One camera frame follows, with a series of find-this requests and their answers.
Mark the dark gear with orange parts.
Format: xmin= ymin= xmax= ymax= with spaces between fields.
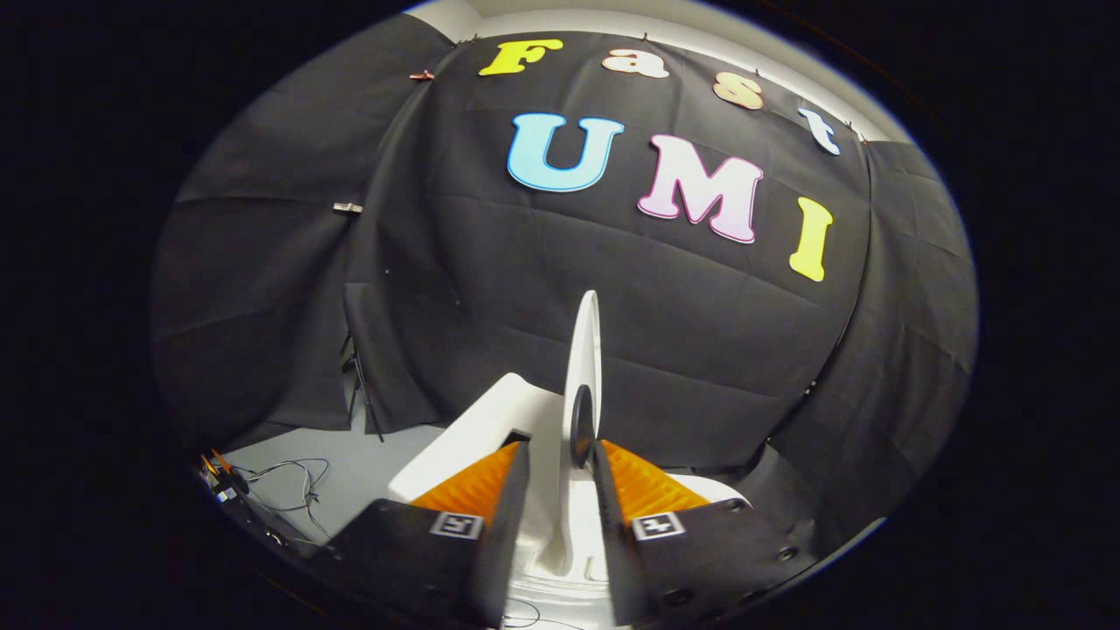
xmin=198 ymin=448 xmax=263 ymax=517

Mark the black backdrop cloth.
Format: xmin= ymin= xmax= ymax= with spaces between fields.
xmin=149 ymin=13 xmax=979 ymax=561

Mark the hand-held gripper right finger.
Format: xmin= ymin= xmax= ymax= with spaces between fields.
xmin=593 ymin=440 xmax=819 ymax=627

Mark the thin wire on floor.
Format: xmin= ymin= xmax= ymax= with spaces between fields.
xmin=232 ymin=457 xmax=335 ymax=542

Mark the black round lid pull tab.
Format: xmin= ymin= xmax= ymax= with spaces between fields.
xmin=570 ymin=385 xmax=598 ymax=469

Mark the black light stand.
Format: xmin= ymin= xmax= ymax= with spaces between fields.
xmin=340 ymin=331 xmax=386 ymax=444

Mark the white toilet tank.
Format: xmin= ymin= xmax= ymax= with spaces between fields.
xmin=388 ymin=372 xmax=570 ymax=535

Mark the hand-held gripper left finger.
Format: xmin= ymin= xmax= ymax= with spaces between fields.
xmin=319 ymin=440 xmax=532 ymax=627

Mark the white toilet bowl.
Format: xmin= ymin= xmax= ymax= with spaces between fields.
xmin=512 ymin=472 xmax=753 ymax=627

